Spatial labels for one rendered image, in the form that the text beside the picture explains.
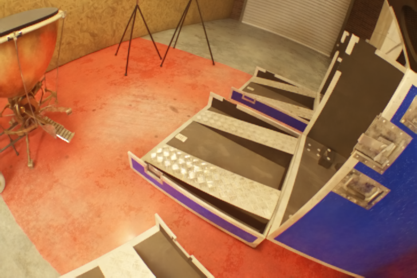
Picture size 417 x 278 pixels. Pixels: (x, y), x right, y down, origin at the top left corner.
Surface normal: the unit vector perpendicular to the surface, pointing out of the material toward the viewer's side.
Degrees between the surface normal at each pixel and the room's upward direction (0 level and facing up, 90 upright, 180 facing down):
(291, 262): 0
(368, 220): 90
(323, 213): 90
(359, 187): 90
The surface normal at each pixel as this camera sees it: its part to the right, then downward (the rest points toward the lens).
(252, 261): 0.19, -0.76
